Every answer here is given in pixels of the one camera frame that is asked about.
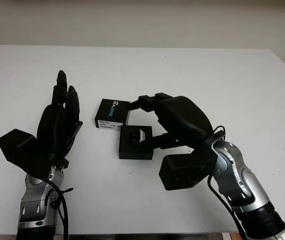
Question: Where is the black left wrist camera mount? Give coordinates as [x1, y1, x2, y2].
[0, 128, 49, 179]

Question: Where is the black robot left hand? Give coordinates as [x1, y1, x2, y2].
[36, 70, 84, 174]

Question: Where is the black RealSense box lid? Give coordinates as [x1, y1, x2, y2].
[92, 98, 131, 131]

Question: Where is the black camera box base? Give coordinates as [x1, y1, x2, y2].
[118, 125, 155, 160]

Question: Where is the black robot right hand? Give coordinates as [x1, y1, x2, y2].
[129, 92, 220, 152]

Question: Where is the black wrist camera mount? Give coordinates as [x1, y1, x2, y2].
[158, 148, 218, 191]
[0, 128, 49, 179]

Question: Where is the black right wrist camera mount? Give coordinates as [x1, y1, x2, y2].
[158, 148, 218, 191]

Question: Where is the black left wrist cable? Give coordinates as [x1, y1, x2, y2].
[42, 174, 75, 240]

